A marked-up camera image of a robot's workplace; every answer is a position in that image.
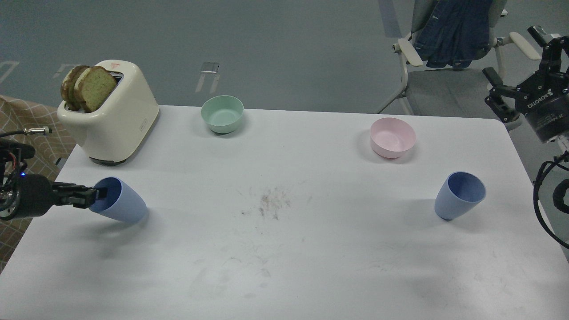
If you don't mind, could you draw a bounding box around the blue denim jacket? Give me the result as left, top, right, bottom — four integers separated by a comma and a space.
414, 0, 492, 69

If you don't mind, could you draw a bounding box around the pink bowl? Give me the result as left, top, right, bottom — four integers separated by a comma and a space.
369, 117, 417, 159

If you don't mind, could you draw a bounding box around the grey office chair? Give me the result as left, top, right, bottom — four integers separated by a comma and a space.
376, 0, 541, 130

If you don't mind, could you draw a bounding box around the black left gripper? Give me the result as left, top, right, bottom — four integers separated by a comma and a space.
0, 174, 108, 220

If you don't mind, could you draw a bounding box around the back toast slice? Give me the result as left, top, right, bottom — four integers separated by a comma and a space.
60, 65, 90, 111

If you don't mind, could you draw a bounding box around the blue cup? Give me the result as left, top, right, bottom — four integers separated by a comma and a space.
89, 177, 148, 224
434, 172, 486, 220

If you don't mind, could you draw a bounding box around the cream toaster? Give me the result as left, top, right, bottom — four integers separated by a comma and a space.
57, 60, 159, 166

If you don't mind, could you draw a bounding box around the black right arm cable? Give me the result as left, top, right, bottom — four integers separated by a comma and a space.
533, 151, 569, 249

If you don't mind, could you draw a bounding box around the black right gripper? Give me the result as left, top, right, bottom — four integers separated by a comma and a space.
482, 26, 569, 143

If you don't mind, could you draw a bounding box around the toast slice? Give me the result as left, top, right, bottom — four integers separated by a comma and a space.
74, 66, 117, 113
60, 65, 90, 111

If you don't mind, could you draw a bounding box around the green bowl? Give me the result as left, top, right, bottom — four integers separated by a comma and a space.
200, 95, 244, 134

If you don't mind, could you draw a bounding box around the front toast slice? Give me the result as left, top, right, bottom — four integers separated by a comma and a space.
74, 66, 117, 113

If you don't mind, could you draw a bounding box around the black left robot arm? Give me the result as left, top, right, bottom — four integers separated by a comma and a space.
0, 126, 108, 221

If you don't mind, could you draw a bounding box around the beige checked cloth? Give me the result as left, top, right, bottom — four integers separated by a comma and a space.
0, 95, 78, 272

